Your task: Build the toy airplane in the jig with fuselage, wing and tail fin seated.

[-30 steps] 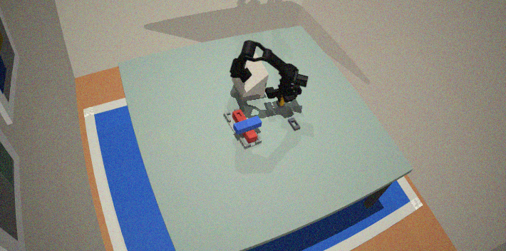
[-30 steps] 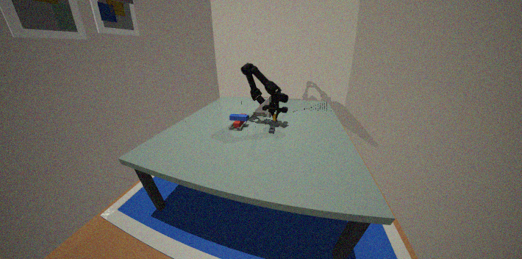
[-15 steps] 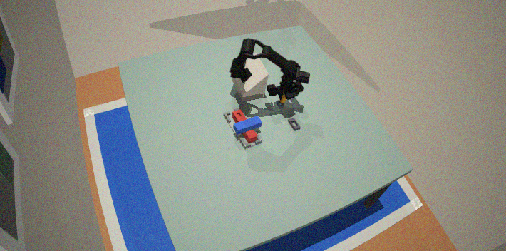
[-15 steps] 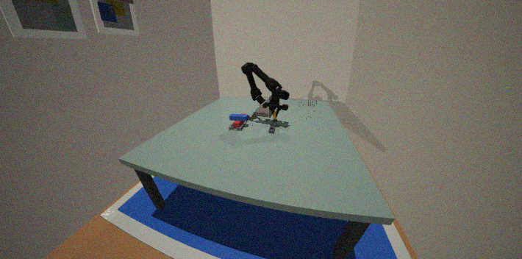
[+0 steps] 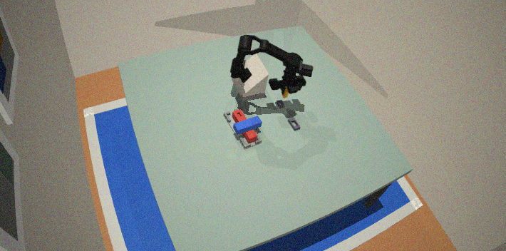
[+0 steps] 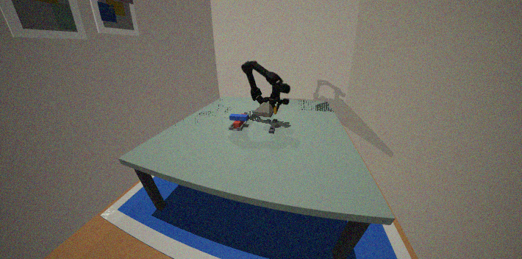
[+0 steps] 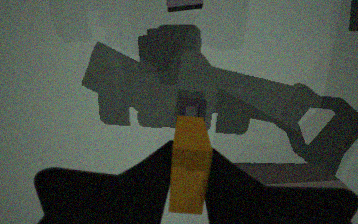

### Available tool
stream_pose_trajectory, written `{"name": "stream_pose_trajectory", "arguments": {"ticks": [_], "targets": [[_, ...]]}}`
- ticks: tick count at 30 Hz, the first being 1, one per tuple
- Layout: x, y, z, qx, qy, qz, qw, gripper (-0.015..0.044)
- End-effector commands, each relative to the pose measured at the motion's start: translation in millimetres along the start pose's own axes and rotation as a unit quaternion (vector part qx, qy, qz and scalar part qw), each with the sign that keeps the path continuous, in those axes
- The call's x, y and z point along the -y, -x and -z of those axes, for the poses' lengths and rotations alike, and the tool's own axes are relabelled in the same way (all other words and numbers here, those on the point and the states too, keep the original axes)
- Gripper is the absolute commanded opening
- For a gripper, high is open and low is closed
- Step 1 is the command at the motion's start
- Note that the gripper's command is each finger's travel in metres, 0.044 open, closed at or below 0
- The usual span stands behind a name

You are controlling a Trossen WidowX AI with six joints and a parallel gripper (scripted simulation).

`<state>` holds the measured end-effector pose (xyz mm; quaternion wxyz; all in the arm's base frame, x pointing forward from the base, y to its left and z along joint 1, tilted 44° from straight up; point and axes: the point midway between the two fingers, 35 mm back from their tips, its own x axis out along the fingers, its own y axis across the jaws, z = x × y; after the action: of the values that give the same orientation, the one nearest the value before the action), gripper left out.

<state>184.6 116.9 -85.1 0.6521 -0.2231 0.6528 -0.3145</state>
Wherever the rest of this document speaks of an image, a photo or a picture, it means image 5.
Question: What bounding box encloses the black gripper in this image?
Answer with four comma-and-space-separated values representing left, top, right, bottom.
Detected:
269, 70, 306, 95

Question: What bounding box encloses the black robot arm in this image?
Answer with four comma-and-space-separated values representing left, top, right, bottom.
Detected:
230, 35, 314, 94

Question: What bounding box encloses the orange rectangular block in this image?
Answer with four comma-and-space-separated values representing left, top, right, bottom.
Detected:
282, 87, 289, 98

